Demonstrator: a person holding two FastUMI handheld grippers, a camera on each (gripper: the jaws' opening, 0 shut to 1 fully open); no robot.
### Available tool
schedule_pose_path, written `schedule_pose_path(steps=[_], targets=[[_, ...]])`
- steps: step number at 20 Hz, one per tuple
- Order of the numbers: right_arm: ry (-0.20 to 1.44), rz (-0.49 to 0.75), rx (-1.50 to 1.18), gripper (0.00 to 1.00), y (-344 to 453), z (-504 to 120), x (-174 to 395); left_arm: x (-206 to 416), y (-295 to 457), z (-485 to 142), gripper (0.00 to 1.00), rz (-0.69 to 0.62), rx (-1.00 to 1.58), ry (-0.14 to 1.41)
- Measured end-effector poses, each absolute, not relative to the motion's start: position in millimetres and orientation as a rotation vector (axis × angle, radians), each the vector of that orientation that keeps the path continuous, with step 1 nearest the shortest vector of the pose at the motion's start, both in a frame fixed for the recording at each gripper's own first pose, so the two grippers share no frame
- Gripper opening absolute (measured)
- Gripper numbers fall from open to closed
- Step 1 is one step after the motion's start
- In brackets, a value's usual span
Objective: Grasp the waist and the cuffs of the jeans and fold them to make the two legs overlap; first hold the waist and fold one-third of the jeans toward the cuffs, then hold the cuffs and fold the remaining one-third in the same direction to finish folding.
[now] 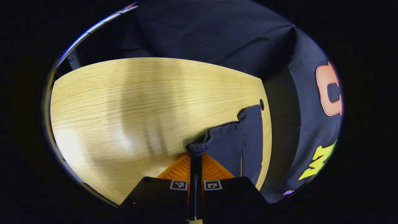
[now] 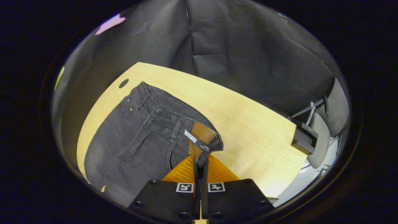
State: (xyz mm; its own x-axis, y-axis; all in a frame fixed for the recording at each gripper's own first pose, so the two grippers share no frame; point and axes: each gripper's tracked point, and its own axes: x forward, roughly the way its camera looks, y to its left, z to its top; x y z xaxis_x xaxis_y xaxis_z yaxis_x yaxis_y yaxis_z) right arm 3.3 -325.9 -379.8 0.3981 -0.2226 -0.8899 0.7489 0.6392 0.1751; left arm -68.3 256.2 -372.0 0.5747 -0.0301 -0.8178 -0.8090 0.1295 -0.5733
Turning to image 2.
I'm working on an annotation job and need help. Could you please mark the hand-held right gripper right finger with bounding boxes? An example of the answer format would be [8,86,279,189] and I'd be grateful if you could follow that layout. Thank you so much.
[199,155,275,221]

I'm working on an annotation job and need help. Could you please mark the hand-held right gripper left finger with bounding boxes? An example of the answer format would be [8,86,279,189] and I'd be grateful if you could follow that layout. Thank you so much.
[127,155,200,221]

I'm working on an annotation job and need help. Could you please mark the dark grey jeans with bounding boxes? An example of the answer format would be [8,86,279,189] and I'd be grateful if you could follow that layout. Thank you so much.
[83,82,224,208]

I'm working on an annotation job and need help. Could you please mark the grey office chair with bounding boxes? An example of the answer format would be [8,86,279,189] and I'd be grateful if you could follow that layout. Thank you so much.
[288,77,351,170]

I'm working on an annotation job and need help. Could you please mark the black backdrop cloth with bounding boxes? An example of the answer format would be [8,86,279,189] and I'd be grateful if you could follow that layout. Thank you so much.
[51,0,346,175]

